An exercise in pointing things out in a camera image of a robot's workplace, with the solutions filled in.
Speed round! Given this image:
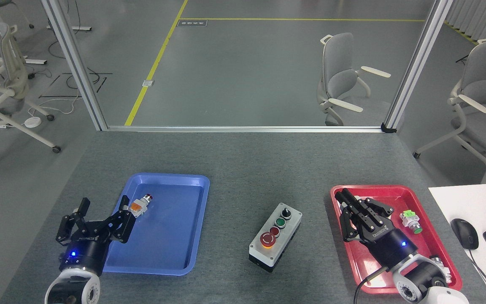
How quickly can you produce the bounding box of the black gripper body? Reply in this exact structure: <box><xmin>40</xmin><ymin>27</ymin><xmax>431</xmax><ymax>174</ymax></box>
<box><xmin>59</xmin><ymin>236</ymin><xmax>111</xmax><ymax>275</ymax></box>
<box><xmin>359</xmin><ymin>220</ymin><xmax>419</xmax><ymax>269</ymax></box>

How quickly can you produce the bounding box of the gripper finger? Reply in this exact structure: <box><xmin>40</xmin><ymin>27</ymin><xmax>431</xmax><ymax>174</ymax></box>
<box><xmin>107</xmin><ymin>195</ymin><xmax>136</xmax><ymax>244</ymax></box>
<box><xmin>56</xmin><ymin>198</ymin><xmax>91</xmax><ymax>246</ymax></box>
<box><xmin>346</xmin><ymin>191</ymin><xmax>395</xmax><ymax>228</ymax></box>
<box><xmin>335</xmin><ymin>189</ymin><xmax>366</xmax><ymax>243</ymax></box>

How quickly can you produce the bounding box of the grey four-button control box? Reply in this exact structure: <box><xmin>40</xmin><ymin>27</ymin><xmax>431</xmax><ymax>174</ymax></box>
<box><xmin>249</xmin><ymin>203</ymin><xmax>302</xmax><ymax>273</ymax></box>

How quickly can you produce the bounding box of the blue plastic tray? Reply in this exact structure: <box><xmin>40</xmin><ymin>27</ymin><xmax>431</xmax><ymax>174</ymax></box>
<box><xmin>92</xmin><ymin>172</ymin><xmax>210</xmax><ymax>277</ymax></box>

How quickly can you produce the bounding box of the red plastic tray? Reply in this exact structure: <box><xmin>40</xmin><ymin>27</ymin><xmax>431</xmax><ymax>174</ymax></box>
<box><xmin>330</xmin><ymin>185</ymin><xmax>463</xmax><ymax>294</ymax></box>

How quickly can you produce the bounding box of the black computer mouse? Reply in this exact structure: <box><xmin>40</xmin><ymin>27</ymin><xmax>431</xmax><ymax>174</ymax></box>
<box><xmin>451</xmin><ymin>218</ymin><xmax>479</xmax><ymax>250</ymax></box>

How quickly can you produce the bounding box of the white desk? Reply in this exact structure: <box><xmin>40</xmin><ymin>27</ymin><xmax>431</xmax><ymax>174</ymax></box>
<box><xmin>428</xmin><ymin>182</ymin><xmax>486</xmax><ymax>304</ymax></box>

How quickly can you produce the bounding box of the silver aluminium crossbar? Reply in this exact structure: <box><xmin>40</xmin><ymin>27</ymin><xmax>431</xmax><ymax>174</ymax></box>
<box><xmin>106</xmin><ymin>125</ymin><xmax>385</xmax><ymax>133</ymax></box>

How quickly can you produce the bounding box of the white mesh office chair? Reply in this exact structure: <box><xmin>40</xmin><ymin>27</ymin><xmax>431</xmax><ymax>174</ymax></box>
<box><xmin>0</xmin><ymin>23</ymin><xmax>62</xmax><ymax>175</ymax></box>

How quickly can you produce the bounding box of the grey chair with flat armrests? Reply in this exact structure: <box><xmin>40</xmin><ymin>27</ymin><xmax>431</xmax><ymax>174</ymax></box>
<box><xmin>317</xmin><ymin>33</ymin><xmax>392</xmax><ymax>127</ymax></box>

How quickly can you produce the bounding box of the white pleated curtain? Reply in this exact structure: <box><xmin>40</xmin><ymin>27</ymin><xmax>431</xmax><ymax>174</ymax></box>
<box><xmin>443</xmin><ymin>0</ymin><xmax>486</xmax><ymax>41</ymax></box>

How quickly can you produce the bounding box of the red push button switch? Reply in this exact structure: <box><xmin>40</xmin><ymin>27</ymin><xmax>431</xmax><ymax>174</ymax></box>
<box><xmin>128</xmin><ymin>194</ymin><xmax>154</xmax><ymax>217</ymax></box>

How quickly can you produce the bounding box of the green push button switch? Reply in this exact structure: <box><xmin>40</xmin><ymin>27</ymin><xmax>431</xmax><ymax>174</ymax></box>
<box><xmin>399</xmin><ymin>210</ymin><xmax>423</xmax><ymax>235</ymax></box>

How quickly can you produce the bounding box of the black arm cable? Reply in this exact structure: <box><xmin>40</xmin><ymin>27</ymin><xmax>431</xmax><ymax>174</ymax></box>
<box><xmin>354</xmin><ymin>266</ymin><xmax>390</xmax><ymax>304</ymax></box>

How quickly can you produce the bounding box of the silver push button switch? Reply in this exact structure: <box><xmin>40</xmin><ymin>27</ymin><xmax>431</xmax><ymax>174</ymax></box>
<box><xmin>431</xmin><ymin>255</ymin><xmax>453</xmax><ymax>283</ymax></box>

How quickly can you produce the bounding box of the silver aluminium post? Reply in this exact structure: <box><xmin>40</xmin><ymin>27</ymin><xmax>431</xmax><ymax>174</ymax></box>
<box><xmin>40</xmin><ymin>0</ymin><xmax>108</xmax><ymax>131</ymax></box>
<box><xmin>381</xmin><ymin>0</ymin><xmax>454</xmax><ymax>133</ymax></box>

